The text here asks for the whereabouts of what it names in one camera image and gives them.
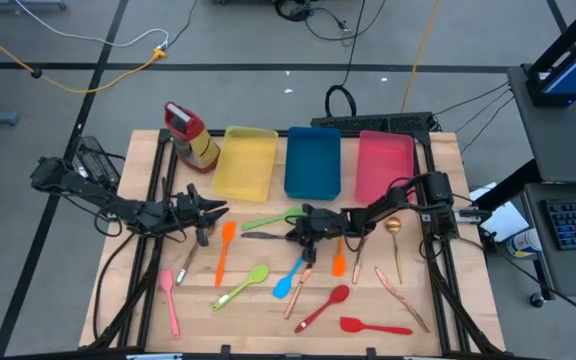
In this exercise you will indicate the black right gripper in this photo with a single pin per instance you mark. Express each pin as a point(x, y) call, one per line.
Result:
point(320, 220)

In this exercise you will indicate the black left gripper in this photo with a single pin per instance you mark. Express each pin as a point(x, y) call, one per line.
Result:
point(188, 210)

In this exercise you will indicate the long orange silicone spatula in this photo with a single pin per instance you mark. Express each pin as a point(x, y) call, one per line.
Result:
point(228, 232)

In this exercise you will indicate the green silicone spatula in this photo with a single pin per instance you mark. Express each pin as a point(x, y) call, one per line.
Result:
point(268, 221)

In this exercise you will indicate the short orange silicone spatula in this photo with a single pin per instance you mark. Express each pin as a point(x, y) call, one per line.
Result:
point(339, 265)

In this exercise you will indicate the green silicone spoon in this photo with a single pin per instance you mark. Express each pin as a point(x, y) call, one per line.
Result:
point(257, 274)

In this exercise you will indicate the blue silicone spatula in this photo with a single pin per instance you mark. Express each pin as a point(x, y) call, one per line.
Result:
point(283, 289)

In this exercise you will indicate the brown wooden spoon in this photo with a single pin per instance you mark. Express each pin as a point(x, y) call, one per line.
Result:
point(186, 264)

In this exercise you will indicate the red silicone spoon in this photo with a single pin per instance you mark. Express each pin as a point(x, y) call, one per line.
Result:
point(339, 294)

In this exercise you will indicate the pink silicone spatula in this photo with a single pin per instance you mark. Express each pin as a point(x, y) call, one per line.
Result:
point(166, 281)

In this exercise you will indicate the gold metal spoon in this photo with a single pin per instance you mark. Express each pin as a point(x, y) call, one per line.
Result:
point(393, 225)

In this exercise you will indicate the red silicone spatula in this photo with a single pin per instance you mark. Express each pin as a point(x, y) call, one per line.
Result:
point(350, 325)

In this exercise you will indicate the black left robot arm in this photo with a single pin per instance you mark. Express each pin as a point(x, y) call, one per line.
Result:
point(143, 216)

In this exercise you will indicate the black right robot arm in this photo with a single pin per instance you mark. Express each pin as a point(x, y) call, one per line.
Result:
point(383, 205)

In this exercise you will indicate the yellow plastic bin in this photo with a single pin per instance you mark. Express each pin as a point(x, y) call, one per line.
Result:
point(243, 165)

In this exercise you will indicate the blue plastic bin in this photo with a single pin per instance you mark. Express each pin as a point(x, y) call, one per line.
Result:
point(313, 165)

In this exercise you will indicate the pink plastic bin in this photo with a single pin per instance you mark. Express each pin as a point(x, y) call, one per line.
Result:
point(383, 160)

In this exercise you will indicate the black mesh control box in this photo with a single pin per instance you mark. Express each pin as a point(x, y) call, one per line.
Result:
point(99, 160)

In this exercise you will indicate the black power strip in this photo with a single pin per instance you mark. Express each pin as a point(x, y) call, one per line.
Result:
point(368, 122)

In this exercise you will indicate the white paper sheet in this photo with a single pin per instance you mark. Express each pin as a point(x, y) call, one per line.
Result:
point(505, 222)

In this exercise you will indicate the white and blue can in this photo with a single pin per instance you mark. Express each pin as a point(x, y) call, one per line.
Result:
point(523, 243)

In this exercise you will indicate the black caster wheel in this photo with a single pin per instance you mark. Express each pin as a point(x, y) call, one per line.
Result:
point(537, 300)

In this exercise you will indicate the grey equipment cart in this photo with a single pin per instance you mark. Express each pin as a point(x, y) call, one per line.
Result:
point(558, 140)

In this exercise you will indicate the grey trolley base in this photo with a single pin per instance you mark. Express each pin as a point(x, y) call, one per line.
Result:
point(18, 5)

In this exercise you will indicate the black aluminium table frame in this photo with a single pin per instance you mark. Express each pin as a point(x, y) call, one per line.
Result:
point(144, 325)

